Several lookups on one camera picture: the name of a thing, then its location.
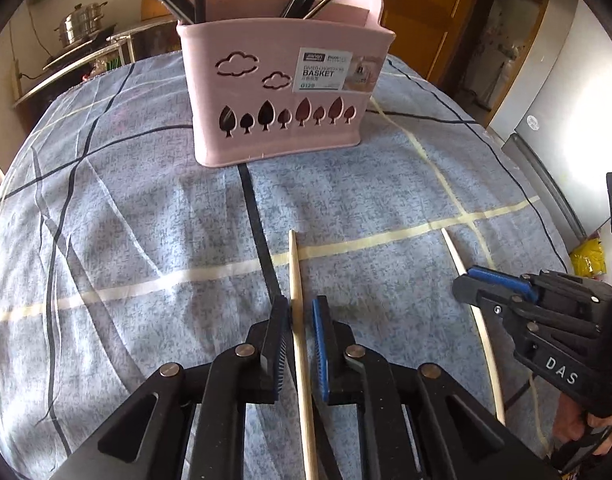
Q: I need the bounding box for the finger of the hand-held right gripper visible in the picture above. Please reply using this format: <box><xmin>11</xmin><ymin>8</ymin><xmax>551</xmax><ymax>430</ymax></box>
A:
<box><xmin>453</xmin><ymin>278</ymin><xmax>601</xmax><ymax>343</ymax></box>
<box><xmin>468</xmin><ymin>266</ymin><xmax>612</xmax><ymax>306</ymax></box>

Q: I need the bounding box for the blue checked bedsheet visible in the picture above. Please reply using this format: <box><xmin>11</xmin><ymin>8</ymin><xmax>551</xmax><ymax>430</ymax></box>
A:
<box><xmin>0</xmin><ymin>52</ymin><xmax>574</xmax><ymax>480</ymax></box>

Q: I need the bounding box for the steel pot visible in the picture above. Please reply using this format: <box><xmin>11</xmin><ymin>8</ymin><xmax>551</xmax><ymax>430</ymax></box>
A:
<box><xmin>60</xmin><ymin>2</ymin><xmax>108</xmax><ymax>50</ymax></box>

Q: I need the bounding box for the pink plastic chopstick basket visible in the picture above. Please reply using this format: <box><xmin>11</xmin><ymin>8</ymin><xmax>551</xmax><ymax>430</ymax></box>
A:
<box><xmin>176</xmin><ymin>0</ymin><xmax>397</xmax><ymax>168</ymax></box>

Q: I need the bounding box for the black induction cooker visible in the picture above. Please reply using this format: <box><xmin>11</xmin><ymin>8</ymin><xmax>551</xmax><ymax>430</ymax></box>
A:
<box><xmin>42</xmin><ymin>27</ymin><xmax>117</xmax><ymax>72</ymax></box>

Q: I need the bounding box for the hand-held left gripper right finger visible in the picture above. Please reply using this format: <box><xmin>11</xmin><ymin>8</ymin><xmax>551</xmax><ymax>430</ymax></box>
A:
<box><xmin>312</xmin><ymin>296</ymin><xmax>562</xmax><ymax>480</ymax></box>

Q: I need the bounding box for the wooden cutting board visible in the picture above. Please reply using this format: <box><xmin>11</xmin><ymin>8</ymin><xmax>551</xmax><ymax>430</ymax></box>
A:
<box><xmin>140</xmin><ymin>0</ymin><xmax>183</xmax><ymax>22</ymax></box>

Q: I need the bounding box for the metal-edged side table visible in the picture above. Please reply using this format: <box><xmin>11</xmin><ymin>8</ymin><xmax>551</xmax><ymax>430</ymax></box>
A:
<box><xmin>13</xmin><ymin>20</ymin><xmax>187</xmax><ymax>108</ymax></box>

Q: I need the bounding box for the wooden chopstick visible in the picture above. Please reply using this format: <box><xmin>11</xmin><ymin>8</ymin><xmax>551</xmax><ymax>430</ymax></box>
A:
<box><xmin>441</xmin><ymin>228</ymin><xmax>506</xmax><ymax>425</ymax></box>
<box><xmin>288</xmin><ymin>229</ymin><xmax>321</xmax><ymax>480</ymax></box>

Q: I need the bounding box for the yellow plastic bag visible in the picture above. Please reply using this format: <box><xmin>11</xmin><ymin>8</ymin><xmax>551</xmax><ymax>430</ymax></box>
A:
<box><xmin>570</xmin><ymin>236</ymin><xmax>608</xmax><ymax>282</ymax></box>

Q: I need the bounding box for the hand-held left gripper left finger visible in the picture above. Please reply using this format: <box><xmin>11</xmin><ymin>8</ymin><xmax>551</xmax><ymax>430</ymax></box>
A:
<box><xmin>50</xmin><ymin>296</ymin><xmax>290</xmax><ymax>480</ymax></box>

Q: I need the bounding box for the wooden door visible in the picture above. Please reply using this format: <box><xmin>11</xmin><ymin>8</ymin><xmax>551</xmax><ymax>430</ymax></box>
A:
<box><xmin>375</xmin><ymin>0</ymin><xmax>488</xmax><ymax>88</ymax></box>

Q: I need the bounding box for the white cabinet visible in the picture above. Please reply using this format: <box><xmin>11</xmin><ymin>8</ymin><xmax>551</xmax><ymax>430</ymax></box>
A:
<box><xmin>487</xmin><ymin>0</ymin><xmax>612</xmax><ymax>243</ymax></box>

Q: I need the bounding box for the person's right hand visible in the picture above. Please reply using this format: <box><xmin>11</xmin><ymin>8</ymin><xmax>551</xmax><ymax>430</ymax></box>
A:
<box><xmin>553</xmin><ymin>392</ymin><xmax>612</xmax><ymax>445</ymax></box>

